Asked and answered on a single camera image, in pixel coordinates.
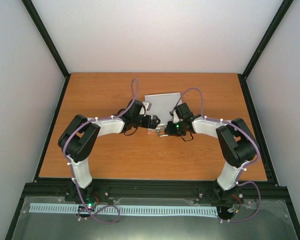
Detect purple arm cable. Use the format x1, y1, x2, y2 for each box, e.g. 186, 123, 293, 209
176, 88, 263, 223
62, 78, 141, 223

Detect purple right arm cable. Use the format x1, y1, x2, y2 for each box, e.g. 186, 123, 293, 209
176, 88, 263, 223

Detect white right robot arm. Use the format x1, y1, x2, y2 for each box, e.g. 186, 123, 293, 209
164, 103, 261, 191

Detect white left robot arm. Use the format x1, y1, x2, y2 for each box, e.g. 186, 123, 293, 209
57, 99, 161, 202

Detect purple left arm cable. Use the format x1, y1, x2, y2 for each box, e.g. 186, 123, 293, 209
62, 78, 141, 223

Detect black aluminium frame rail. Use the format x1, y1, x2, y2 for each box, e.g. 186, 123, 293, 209
37, 177, 291, 203

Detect aluminium poker case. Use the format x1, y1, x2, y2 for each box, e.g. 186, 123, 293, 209
143, 92, 181, 137

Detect white cable duct strip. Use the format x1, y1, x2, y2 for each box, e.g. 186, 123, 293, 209
28, 203, 218, 218

